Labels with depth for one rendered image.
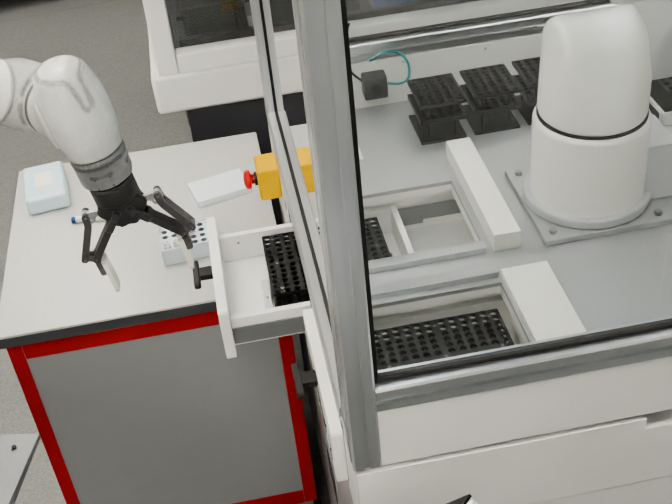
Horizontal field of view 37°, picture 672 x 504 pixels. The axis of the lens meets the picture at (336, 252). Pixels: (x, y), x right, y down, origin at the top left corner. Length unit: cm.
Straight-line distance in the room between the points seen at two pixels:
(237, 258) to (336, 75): 98
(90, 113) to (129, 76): 305
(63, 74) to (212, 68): 100
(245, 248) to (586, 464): 79
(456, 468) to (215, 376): 83
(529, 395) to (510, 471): 15
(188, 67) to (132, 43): 242
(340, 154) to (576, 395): 53
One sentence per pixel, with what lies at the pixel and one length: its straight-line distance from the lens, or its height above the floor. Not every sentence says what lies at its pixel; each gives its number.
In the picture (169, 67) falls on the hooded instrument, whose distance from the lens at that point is 252.
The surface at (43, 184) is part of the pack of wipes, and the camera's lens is 241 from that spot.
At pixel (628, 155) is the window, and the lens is 122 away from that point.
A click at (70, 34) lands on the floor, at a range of 515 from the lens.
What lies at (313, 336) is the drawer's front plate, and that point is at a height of 93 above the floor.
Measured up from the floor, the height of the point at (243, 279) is 84.
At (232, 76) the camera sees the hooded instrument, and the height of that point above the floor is 88.
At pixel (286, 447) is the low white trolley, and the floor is 29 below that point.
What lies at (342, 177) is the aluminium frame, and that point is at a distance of 110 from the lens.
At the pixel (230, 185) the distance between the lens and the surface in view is 231.
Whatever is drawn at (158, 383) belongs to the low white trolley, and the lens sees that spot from 217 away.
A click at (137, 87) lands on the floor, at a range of 453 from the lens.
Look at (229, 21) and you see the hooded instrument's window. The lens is 250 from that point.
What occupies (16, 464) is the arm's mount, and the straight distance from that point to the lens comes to 180.
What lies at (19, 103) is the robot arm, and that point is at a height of 129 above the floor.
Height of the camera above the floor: 203
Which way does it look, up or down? 37 degrees down
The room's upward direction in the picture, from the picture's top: 6 degrees counter-clockwise
